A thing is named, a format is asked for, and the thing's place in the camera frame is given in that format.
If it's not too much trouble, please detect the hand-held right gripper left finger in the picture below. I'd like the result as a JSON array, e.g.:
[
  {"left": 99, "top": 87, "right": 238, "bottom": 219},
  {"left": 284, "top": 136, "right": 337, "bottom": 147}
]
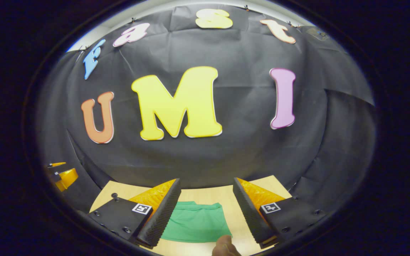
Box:
[{"left": 89, "top": 178, "right": 182, "bottom": 249}]

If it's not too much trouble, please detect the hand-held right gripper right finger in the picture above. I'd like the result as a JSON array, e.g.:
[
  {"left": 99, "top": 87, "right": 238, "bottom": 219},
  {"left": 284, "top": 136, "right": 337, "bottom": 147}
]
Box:
[{"left": 232, "top": 177, "right": 328, "bottom": 249}]

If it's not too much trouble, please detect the green T-shirt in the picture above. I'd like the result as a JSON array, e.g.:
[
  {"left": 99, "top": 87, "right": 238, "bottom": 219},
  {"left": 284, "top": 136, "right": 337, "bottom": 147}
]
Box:
[{"left": 161, "top": 201, "right": 233, "bottom": 244}]

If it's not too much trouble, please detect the black backdrop cloth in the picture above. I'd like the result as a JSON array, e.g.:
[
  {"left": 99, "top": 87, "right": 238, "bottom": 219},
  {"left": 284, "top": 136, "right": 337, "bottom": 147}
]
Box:
[{"left": 36, "top": 4, "right": 376, "bottom": 214}]

